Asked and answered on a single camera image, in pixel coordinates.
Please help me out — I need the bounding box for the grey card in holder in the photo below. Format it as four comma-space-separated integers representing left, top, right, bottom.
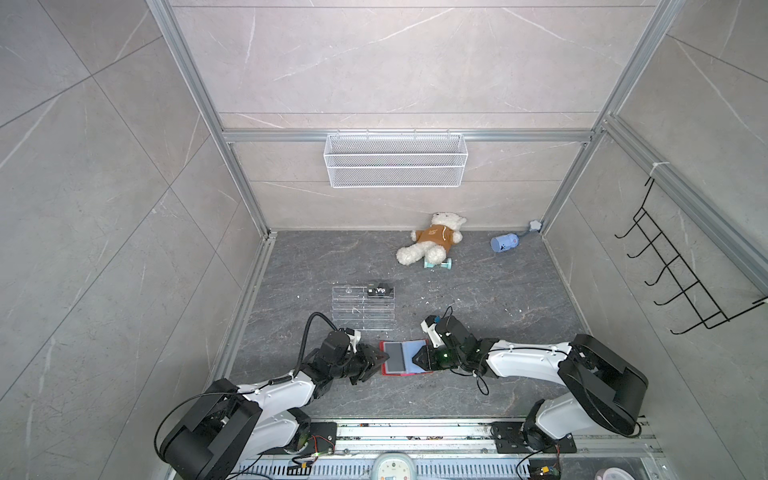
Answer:
383, 342, 406, 375

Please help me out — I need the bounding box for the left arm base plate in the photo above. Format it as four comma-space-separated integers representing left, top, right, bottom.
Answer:
284, 422, 338, 457

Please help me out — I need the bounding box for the clear acrylic organizer tray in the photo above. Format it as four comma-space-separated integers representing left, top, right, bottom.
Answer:
331, 282, 396, 331

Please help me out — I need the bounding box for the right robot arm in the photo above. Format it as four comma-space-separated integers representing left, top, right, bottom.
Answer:
413, 333, 648, 451

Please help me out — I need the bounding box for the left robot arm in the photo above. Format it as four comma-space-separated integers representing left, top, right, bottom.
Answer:
153, 312, 389, 479

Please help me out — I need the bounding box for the black wire hook rack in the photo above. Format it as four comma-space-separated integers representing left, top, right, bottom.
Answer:
614, 178, 767, 336

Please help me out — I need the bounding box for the white teddy bear orange shirt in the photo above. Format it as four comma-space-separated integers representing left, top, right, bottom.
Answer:
396, 212, 467, 266

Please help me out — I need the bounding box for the aluminium front rail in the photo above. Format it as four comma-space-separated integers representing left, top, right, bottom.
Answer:
161, 418, 664, 460

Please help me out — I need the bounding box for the blue cylindrical cup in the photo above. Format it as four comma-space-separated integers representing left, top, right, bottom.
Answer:
490, 233, 520, 253

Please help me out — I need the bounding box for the white round timer device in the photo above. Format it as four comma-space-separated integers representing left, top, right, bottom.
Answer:
370, 452, 417, 480

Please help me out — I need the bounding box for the black VIP credit card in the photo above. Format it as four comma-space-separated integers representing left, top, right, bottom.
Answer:
366, 283, 394, 298

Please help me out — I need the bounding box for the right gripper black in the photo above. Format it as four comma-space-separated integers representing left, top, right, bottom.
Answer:
409, 345, 465, 372

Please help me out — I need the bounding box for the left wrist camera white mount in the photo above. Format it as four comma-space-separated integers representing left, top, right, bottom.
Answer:
341, 327, 361, 354

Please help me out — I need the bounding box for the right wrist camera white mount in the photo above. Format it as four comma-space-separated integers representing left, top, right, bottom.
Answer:
421, 315, 459, 349

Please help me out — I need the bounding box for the red leather card holder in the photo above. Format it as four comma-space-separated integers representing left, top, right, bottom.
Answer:
380, 340, 427, 376

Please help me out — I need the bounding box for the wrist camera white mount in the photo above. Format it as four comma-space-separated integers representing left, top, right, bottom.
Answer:
341, 327, 361, 354
421, 315, 459, 349

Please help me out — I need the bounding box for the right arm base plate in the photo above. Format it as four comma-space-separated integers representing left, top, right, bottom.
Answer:
490, 421, 577, 454

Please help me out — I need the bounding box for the pink white round object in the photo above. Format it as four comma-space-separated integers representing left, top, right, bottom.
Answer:
595, 467, 635, 480

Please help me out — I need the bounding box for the white wire mesh basket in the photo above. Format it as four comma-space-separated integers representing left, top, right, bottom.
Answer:
323, 132, 469, 189

